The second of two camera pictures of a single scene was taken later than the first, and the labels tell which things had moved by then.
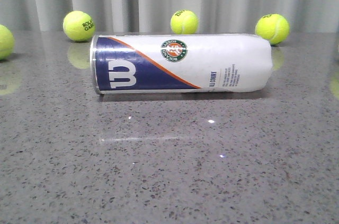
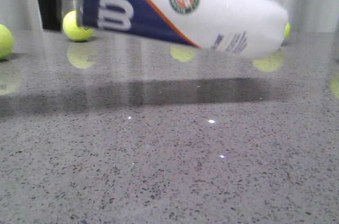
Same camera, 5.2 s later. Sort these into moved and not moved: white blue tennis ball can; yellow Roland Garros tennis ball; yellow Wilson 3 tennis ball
Moved: white blue tennis ball can
Not moved: yellow Roland Garros tennis ball; yellow Wilson 3 tennis ball
